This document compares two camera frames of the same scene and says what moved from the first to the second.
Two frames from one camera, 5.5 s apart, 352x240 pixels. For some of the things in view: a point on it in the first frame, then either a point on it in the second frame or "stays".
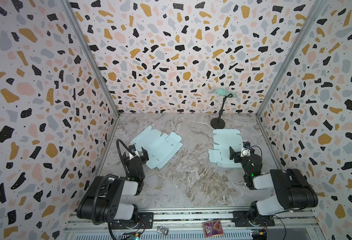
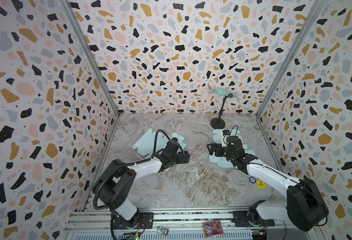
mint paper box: (159, 147) stays
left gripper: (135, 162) to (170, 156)
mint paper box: (220, 154) stays
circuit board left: (135, 235) stays
